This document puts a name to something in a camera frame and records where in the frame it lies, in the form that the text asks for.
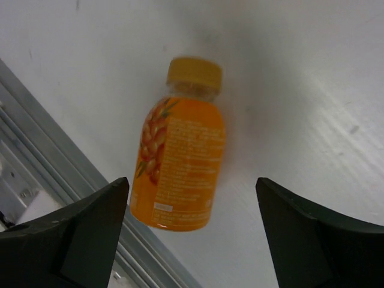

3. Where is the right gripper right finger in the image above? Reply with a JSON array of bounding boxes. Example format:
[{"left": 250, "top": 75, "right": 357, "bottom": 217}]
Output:
[{"left": 256, "top": 178, "right": 383, "bottom": 287}]

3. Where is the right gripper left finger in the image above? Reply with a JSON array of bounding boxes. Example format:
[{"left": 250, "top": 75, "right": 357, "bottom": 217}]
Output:
[{"left": 1, "top": 177, "right": 130, "bottom": 287}]

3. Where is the orange bottle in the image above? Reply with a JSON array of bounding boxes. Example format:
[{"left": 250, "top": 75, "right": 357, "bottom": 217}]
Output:
[{"left": 130, "top": 56, "right": 226, "bottom": 232}]

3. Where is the aluminium frame rail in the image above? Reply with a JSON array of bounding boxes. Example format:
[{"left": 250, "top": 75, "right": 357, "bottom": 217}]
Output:
[{"left": 1, "top": 64, "right": 198, "bottom": 287}]

